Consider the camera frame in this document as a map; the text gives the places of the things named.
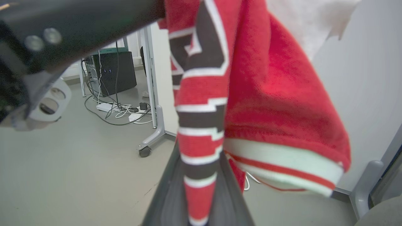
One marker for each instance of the grey table leg with caster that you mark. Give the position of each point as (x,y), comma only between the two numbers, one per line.
(154,94)

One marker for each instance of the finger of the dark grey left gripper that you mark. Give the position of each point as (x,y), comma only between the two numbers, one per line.
(94,22)

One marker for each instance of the grey sofa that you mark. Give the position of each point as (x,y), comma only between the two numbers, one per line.
(383,213)

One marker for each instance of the small white power strip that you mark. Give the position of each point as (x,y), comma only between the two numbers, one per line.
(135,117)

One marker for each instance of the grey partition stand foot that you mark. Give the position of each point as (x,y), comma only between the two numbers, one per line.
(364,188)

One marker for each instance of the black computer tower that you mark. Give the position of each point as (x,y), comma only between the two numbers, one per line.
(119,72)

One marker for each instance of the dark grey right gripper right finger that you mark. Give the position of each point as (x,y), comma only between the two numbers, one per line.
(229,204)

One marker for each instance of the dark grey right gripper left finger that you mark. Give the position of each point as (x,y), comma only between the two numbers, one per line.
(171,201)

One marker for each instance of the red black white sports jersey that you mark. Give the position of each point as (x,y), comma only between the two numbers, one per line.
(267,94)

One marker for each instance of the long white power strip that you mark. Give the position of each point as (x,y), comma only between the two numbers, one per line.
(105,107)

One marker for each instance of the black power adapter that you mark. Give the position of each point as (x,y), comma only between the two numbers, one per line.
(143,106)

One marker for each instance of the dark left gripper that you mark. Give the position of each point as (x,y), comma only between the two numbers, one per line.
(15,94)

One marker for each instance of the white desk leg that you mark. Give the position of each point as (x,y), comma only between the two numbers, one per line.
(83,78)

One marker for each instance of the teal box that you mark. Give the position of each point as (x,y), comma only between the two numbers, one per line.
(113,50)

